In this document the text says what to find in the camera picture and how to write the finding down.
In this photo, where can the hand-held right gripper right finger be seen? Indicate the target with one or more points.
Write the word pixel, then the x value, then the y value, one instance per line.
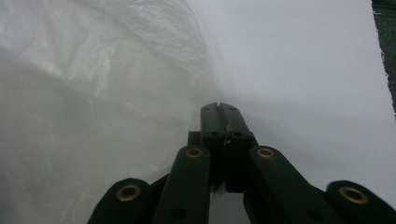
pixel 267 180

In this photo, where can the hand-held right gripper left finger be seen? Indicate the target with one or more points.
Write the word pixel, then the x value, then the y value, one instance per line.
pixel 199 174

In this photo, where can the clear plastic bag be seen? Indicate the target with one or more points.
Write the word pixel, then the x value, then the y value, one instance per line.
pixel 93 102

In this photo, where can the white table mat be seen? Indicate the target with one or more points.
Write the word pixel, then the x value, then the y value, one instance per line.
pixel 295 68

